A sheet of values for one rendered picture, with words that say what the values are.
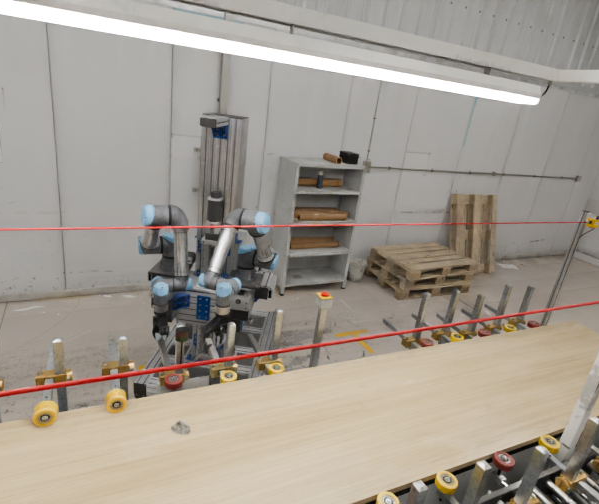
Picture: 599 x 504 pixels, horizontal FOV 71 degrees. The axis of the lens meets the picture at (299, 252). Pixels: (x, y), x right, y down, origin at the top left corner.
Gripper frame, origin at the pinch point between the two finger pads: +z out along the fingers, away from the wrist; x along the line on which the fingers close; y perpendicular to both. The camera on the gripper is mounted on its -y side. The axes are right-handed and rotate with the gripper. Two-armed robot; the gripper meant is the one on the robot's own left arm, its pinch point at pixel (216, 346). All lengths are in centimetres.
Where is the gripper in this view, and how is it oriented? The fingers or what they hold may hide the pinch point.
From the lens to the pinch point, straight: 227.5
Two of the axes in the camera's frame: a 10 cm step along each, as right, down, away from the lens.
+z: -1.3, 9.3, 3.5
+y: 7.0, -1.6, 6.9
